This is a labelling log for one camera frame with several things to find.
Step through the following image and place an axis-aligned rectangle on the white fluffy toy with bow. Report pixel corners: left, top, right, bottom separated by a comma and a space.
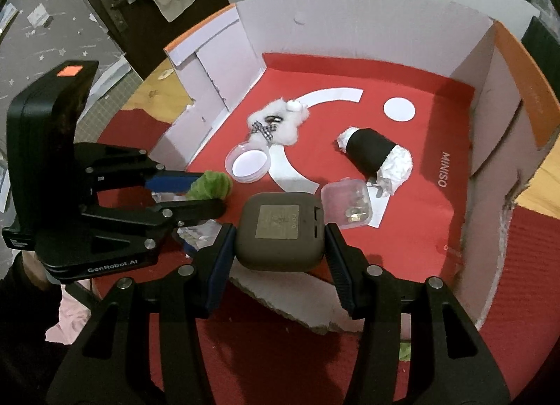
247, 99, 309, 146

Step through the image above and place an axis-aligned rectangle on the person's left forearm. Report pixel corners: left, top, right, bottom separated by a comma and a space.
0, 252, 66, 388

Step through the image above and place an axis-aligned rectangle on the paper wall poster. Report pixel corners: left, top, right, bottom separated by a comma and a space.
0, 5, 20, 32

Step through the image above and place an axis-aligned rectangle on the round clear plastic lid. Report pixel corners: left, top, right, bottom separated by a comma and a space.
224, 139, 271, 184

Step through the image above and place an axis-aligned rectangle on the grey-brown rounded case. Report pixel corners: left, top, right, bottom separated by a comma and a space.
235, 192, 328, 273

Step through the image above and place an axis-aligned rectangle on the clear rectangular plastic box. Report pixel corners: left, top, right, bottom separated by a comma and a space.
321, 180, 373, 229

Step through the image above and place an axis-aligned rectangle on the person's pink clothing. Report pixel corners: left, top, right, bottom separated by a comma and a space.
45, 287, 95, 344

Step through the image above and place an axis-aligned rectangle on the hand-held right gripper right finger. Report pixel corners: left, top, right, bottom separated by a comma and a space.
324, 222, 512, 405

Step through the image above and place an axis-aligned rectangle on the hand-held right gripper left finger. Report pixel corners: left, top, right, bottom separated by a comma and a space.
46, 222, 239, 405

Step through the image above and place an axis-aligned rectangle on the red paper liner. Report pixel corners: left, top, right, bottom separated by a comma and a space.
186, 53, 476, 301

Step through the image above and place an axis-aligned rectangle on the orange and white cardboard box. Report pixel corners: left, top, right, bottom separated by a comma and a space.
149, 0, 560, 336

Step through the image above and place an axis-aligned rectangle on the door handle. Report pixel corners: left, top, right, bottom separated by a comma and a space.
100, 0, 127, 32

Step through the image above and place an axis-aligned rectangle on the black roll with white fluff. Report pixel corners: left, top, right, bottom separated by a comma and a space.
336, 126, 413, 196

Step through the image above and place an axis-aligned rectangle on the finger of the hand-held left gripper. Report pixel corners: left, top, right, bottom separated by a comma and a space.
76, 143, 206, 191
83, 198, 227, 248

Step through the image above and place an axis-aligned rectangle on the red knitted cloth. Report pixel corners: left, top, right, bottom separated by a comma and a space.
94, 107, 560, 405

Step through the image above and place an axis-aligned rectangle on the small white paper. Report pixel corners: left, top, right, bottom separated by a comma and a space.
28, 3, 51, 28

